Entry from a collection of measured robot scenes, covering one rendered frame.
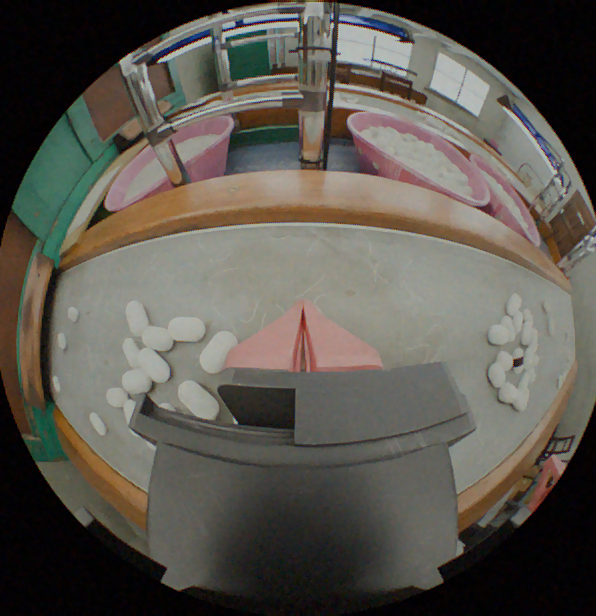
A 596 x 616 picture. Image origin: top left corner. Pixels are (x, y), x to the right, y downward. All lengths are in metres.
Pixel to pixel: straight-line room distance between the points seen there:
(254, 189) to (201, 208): 0.05
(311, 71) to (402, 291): 0.20
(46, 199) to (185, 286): 0.51
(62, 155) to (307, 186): 0.62
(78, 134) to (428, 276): 0.78
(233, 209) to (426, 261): 0.18
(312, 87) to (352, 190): 0.10
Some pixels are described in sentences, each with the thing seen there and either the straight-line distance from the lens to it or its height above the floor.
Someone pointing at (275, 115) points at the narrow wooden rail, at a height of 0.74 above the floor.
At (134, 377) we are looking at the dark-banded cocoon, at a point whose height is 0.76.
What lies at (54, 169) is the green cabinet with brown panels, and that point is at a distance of 0.63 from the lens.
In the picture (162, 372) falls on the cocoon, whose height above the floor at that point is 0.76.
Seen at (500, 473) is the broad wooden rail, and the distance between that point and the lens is 0.36.
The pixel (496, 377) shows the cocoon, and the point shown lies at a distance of 0.23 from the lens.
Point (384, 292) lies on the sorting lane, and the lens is 0.17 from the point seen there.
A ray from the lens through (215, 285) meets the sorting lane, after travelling 0.17.
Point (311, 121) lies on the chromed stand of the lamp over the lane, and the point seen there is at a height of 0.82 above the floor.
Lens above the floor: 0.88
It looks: 75 degrees down
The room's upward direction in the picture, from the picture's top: straight up
